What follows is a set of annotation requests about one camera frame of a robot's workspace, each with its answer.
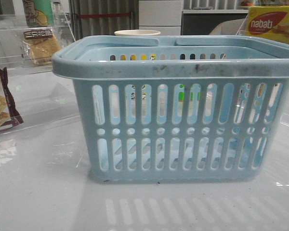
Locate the bread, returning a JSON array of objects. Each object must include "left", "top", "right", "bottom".
[{"left": 23, "top": 28, "right": 61, "bottom": 65}]

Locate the light blue plastic basket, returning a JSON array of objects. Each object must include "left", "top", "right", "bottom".
[{"left": 52, "top": 36, "right": 289, "bottom": 182}]

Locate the yellow popcorn cup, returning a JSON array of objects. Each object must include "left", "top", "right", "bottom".
[{"left": 114, "top": 29, "right": 161, "bottom": 37}]

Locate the white cabinet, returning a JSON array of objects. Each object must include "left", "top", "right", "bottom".
[{"left": 138, "top": 0, "right": 184, "bottom": 35}]

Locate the clear acrylic left display shelf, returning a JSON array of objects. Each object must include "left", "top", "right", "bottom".
[{"left": 0, "top": 14, "right": 78, "bottom": 137}]

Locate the maroon almond cracker packet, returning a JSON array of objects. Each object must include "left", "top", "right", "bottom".
[{"left": 0, "top": 67, "right": 24, "bottom": 131}]

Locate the green snack bag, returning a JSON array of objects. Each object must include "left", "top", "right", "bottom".
[{"left": 22, "top": 0, "right": 53, "bottom": 27}]

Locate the yellow nabati wafer box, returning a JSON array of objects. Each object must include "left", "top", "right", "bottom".
[{"left": 244, "top": 6, "right": 289, "bottom": 44}]

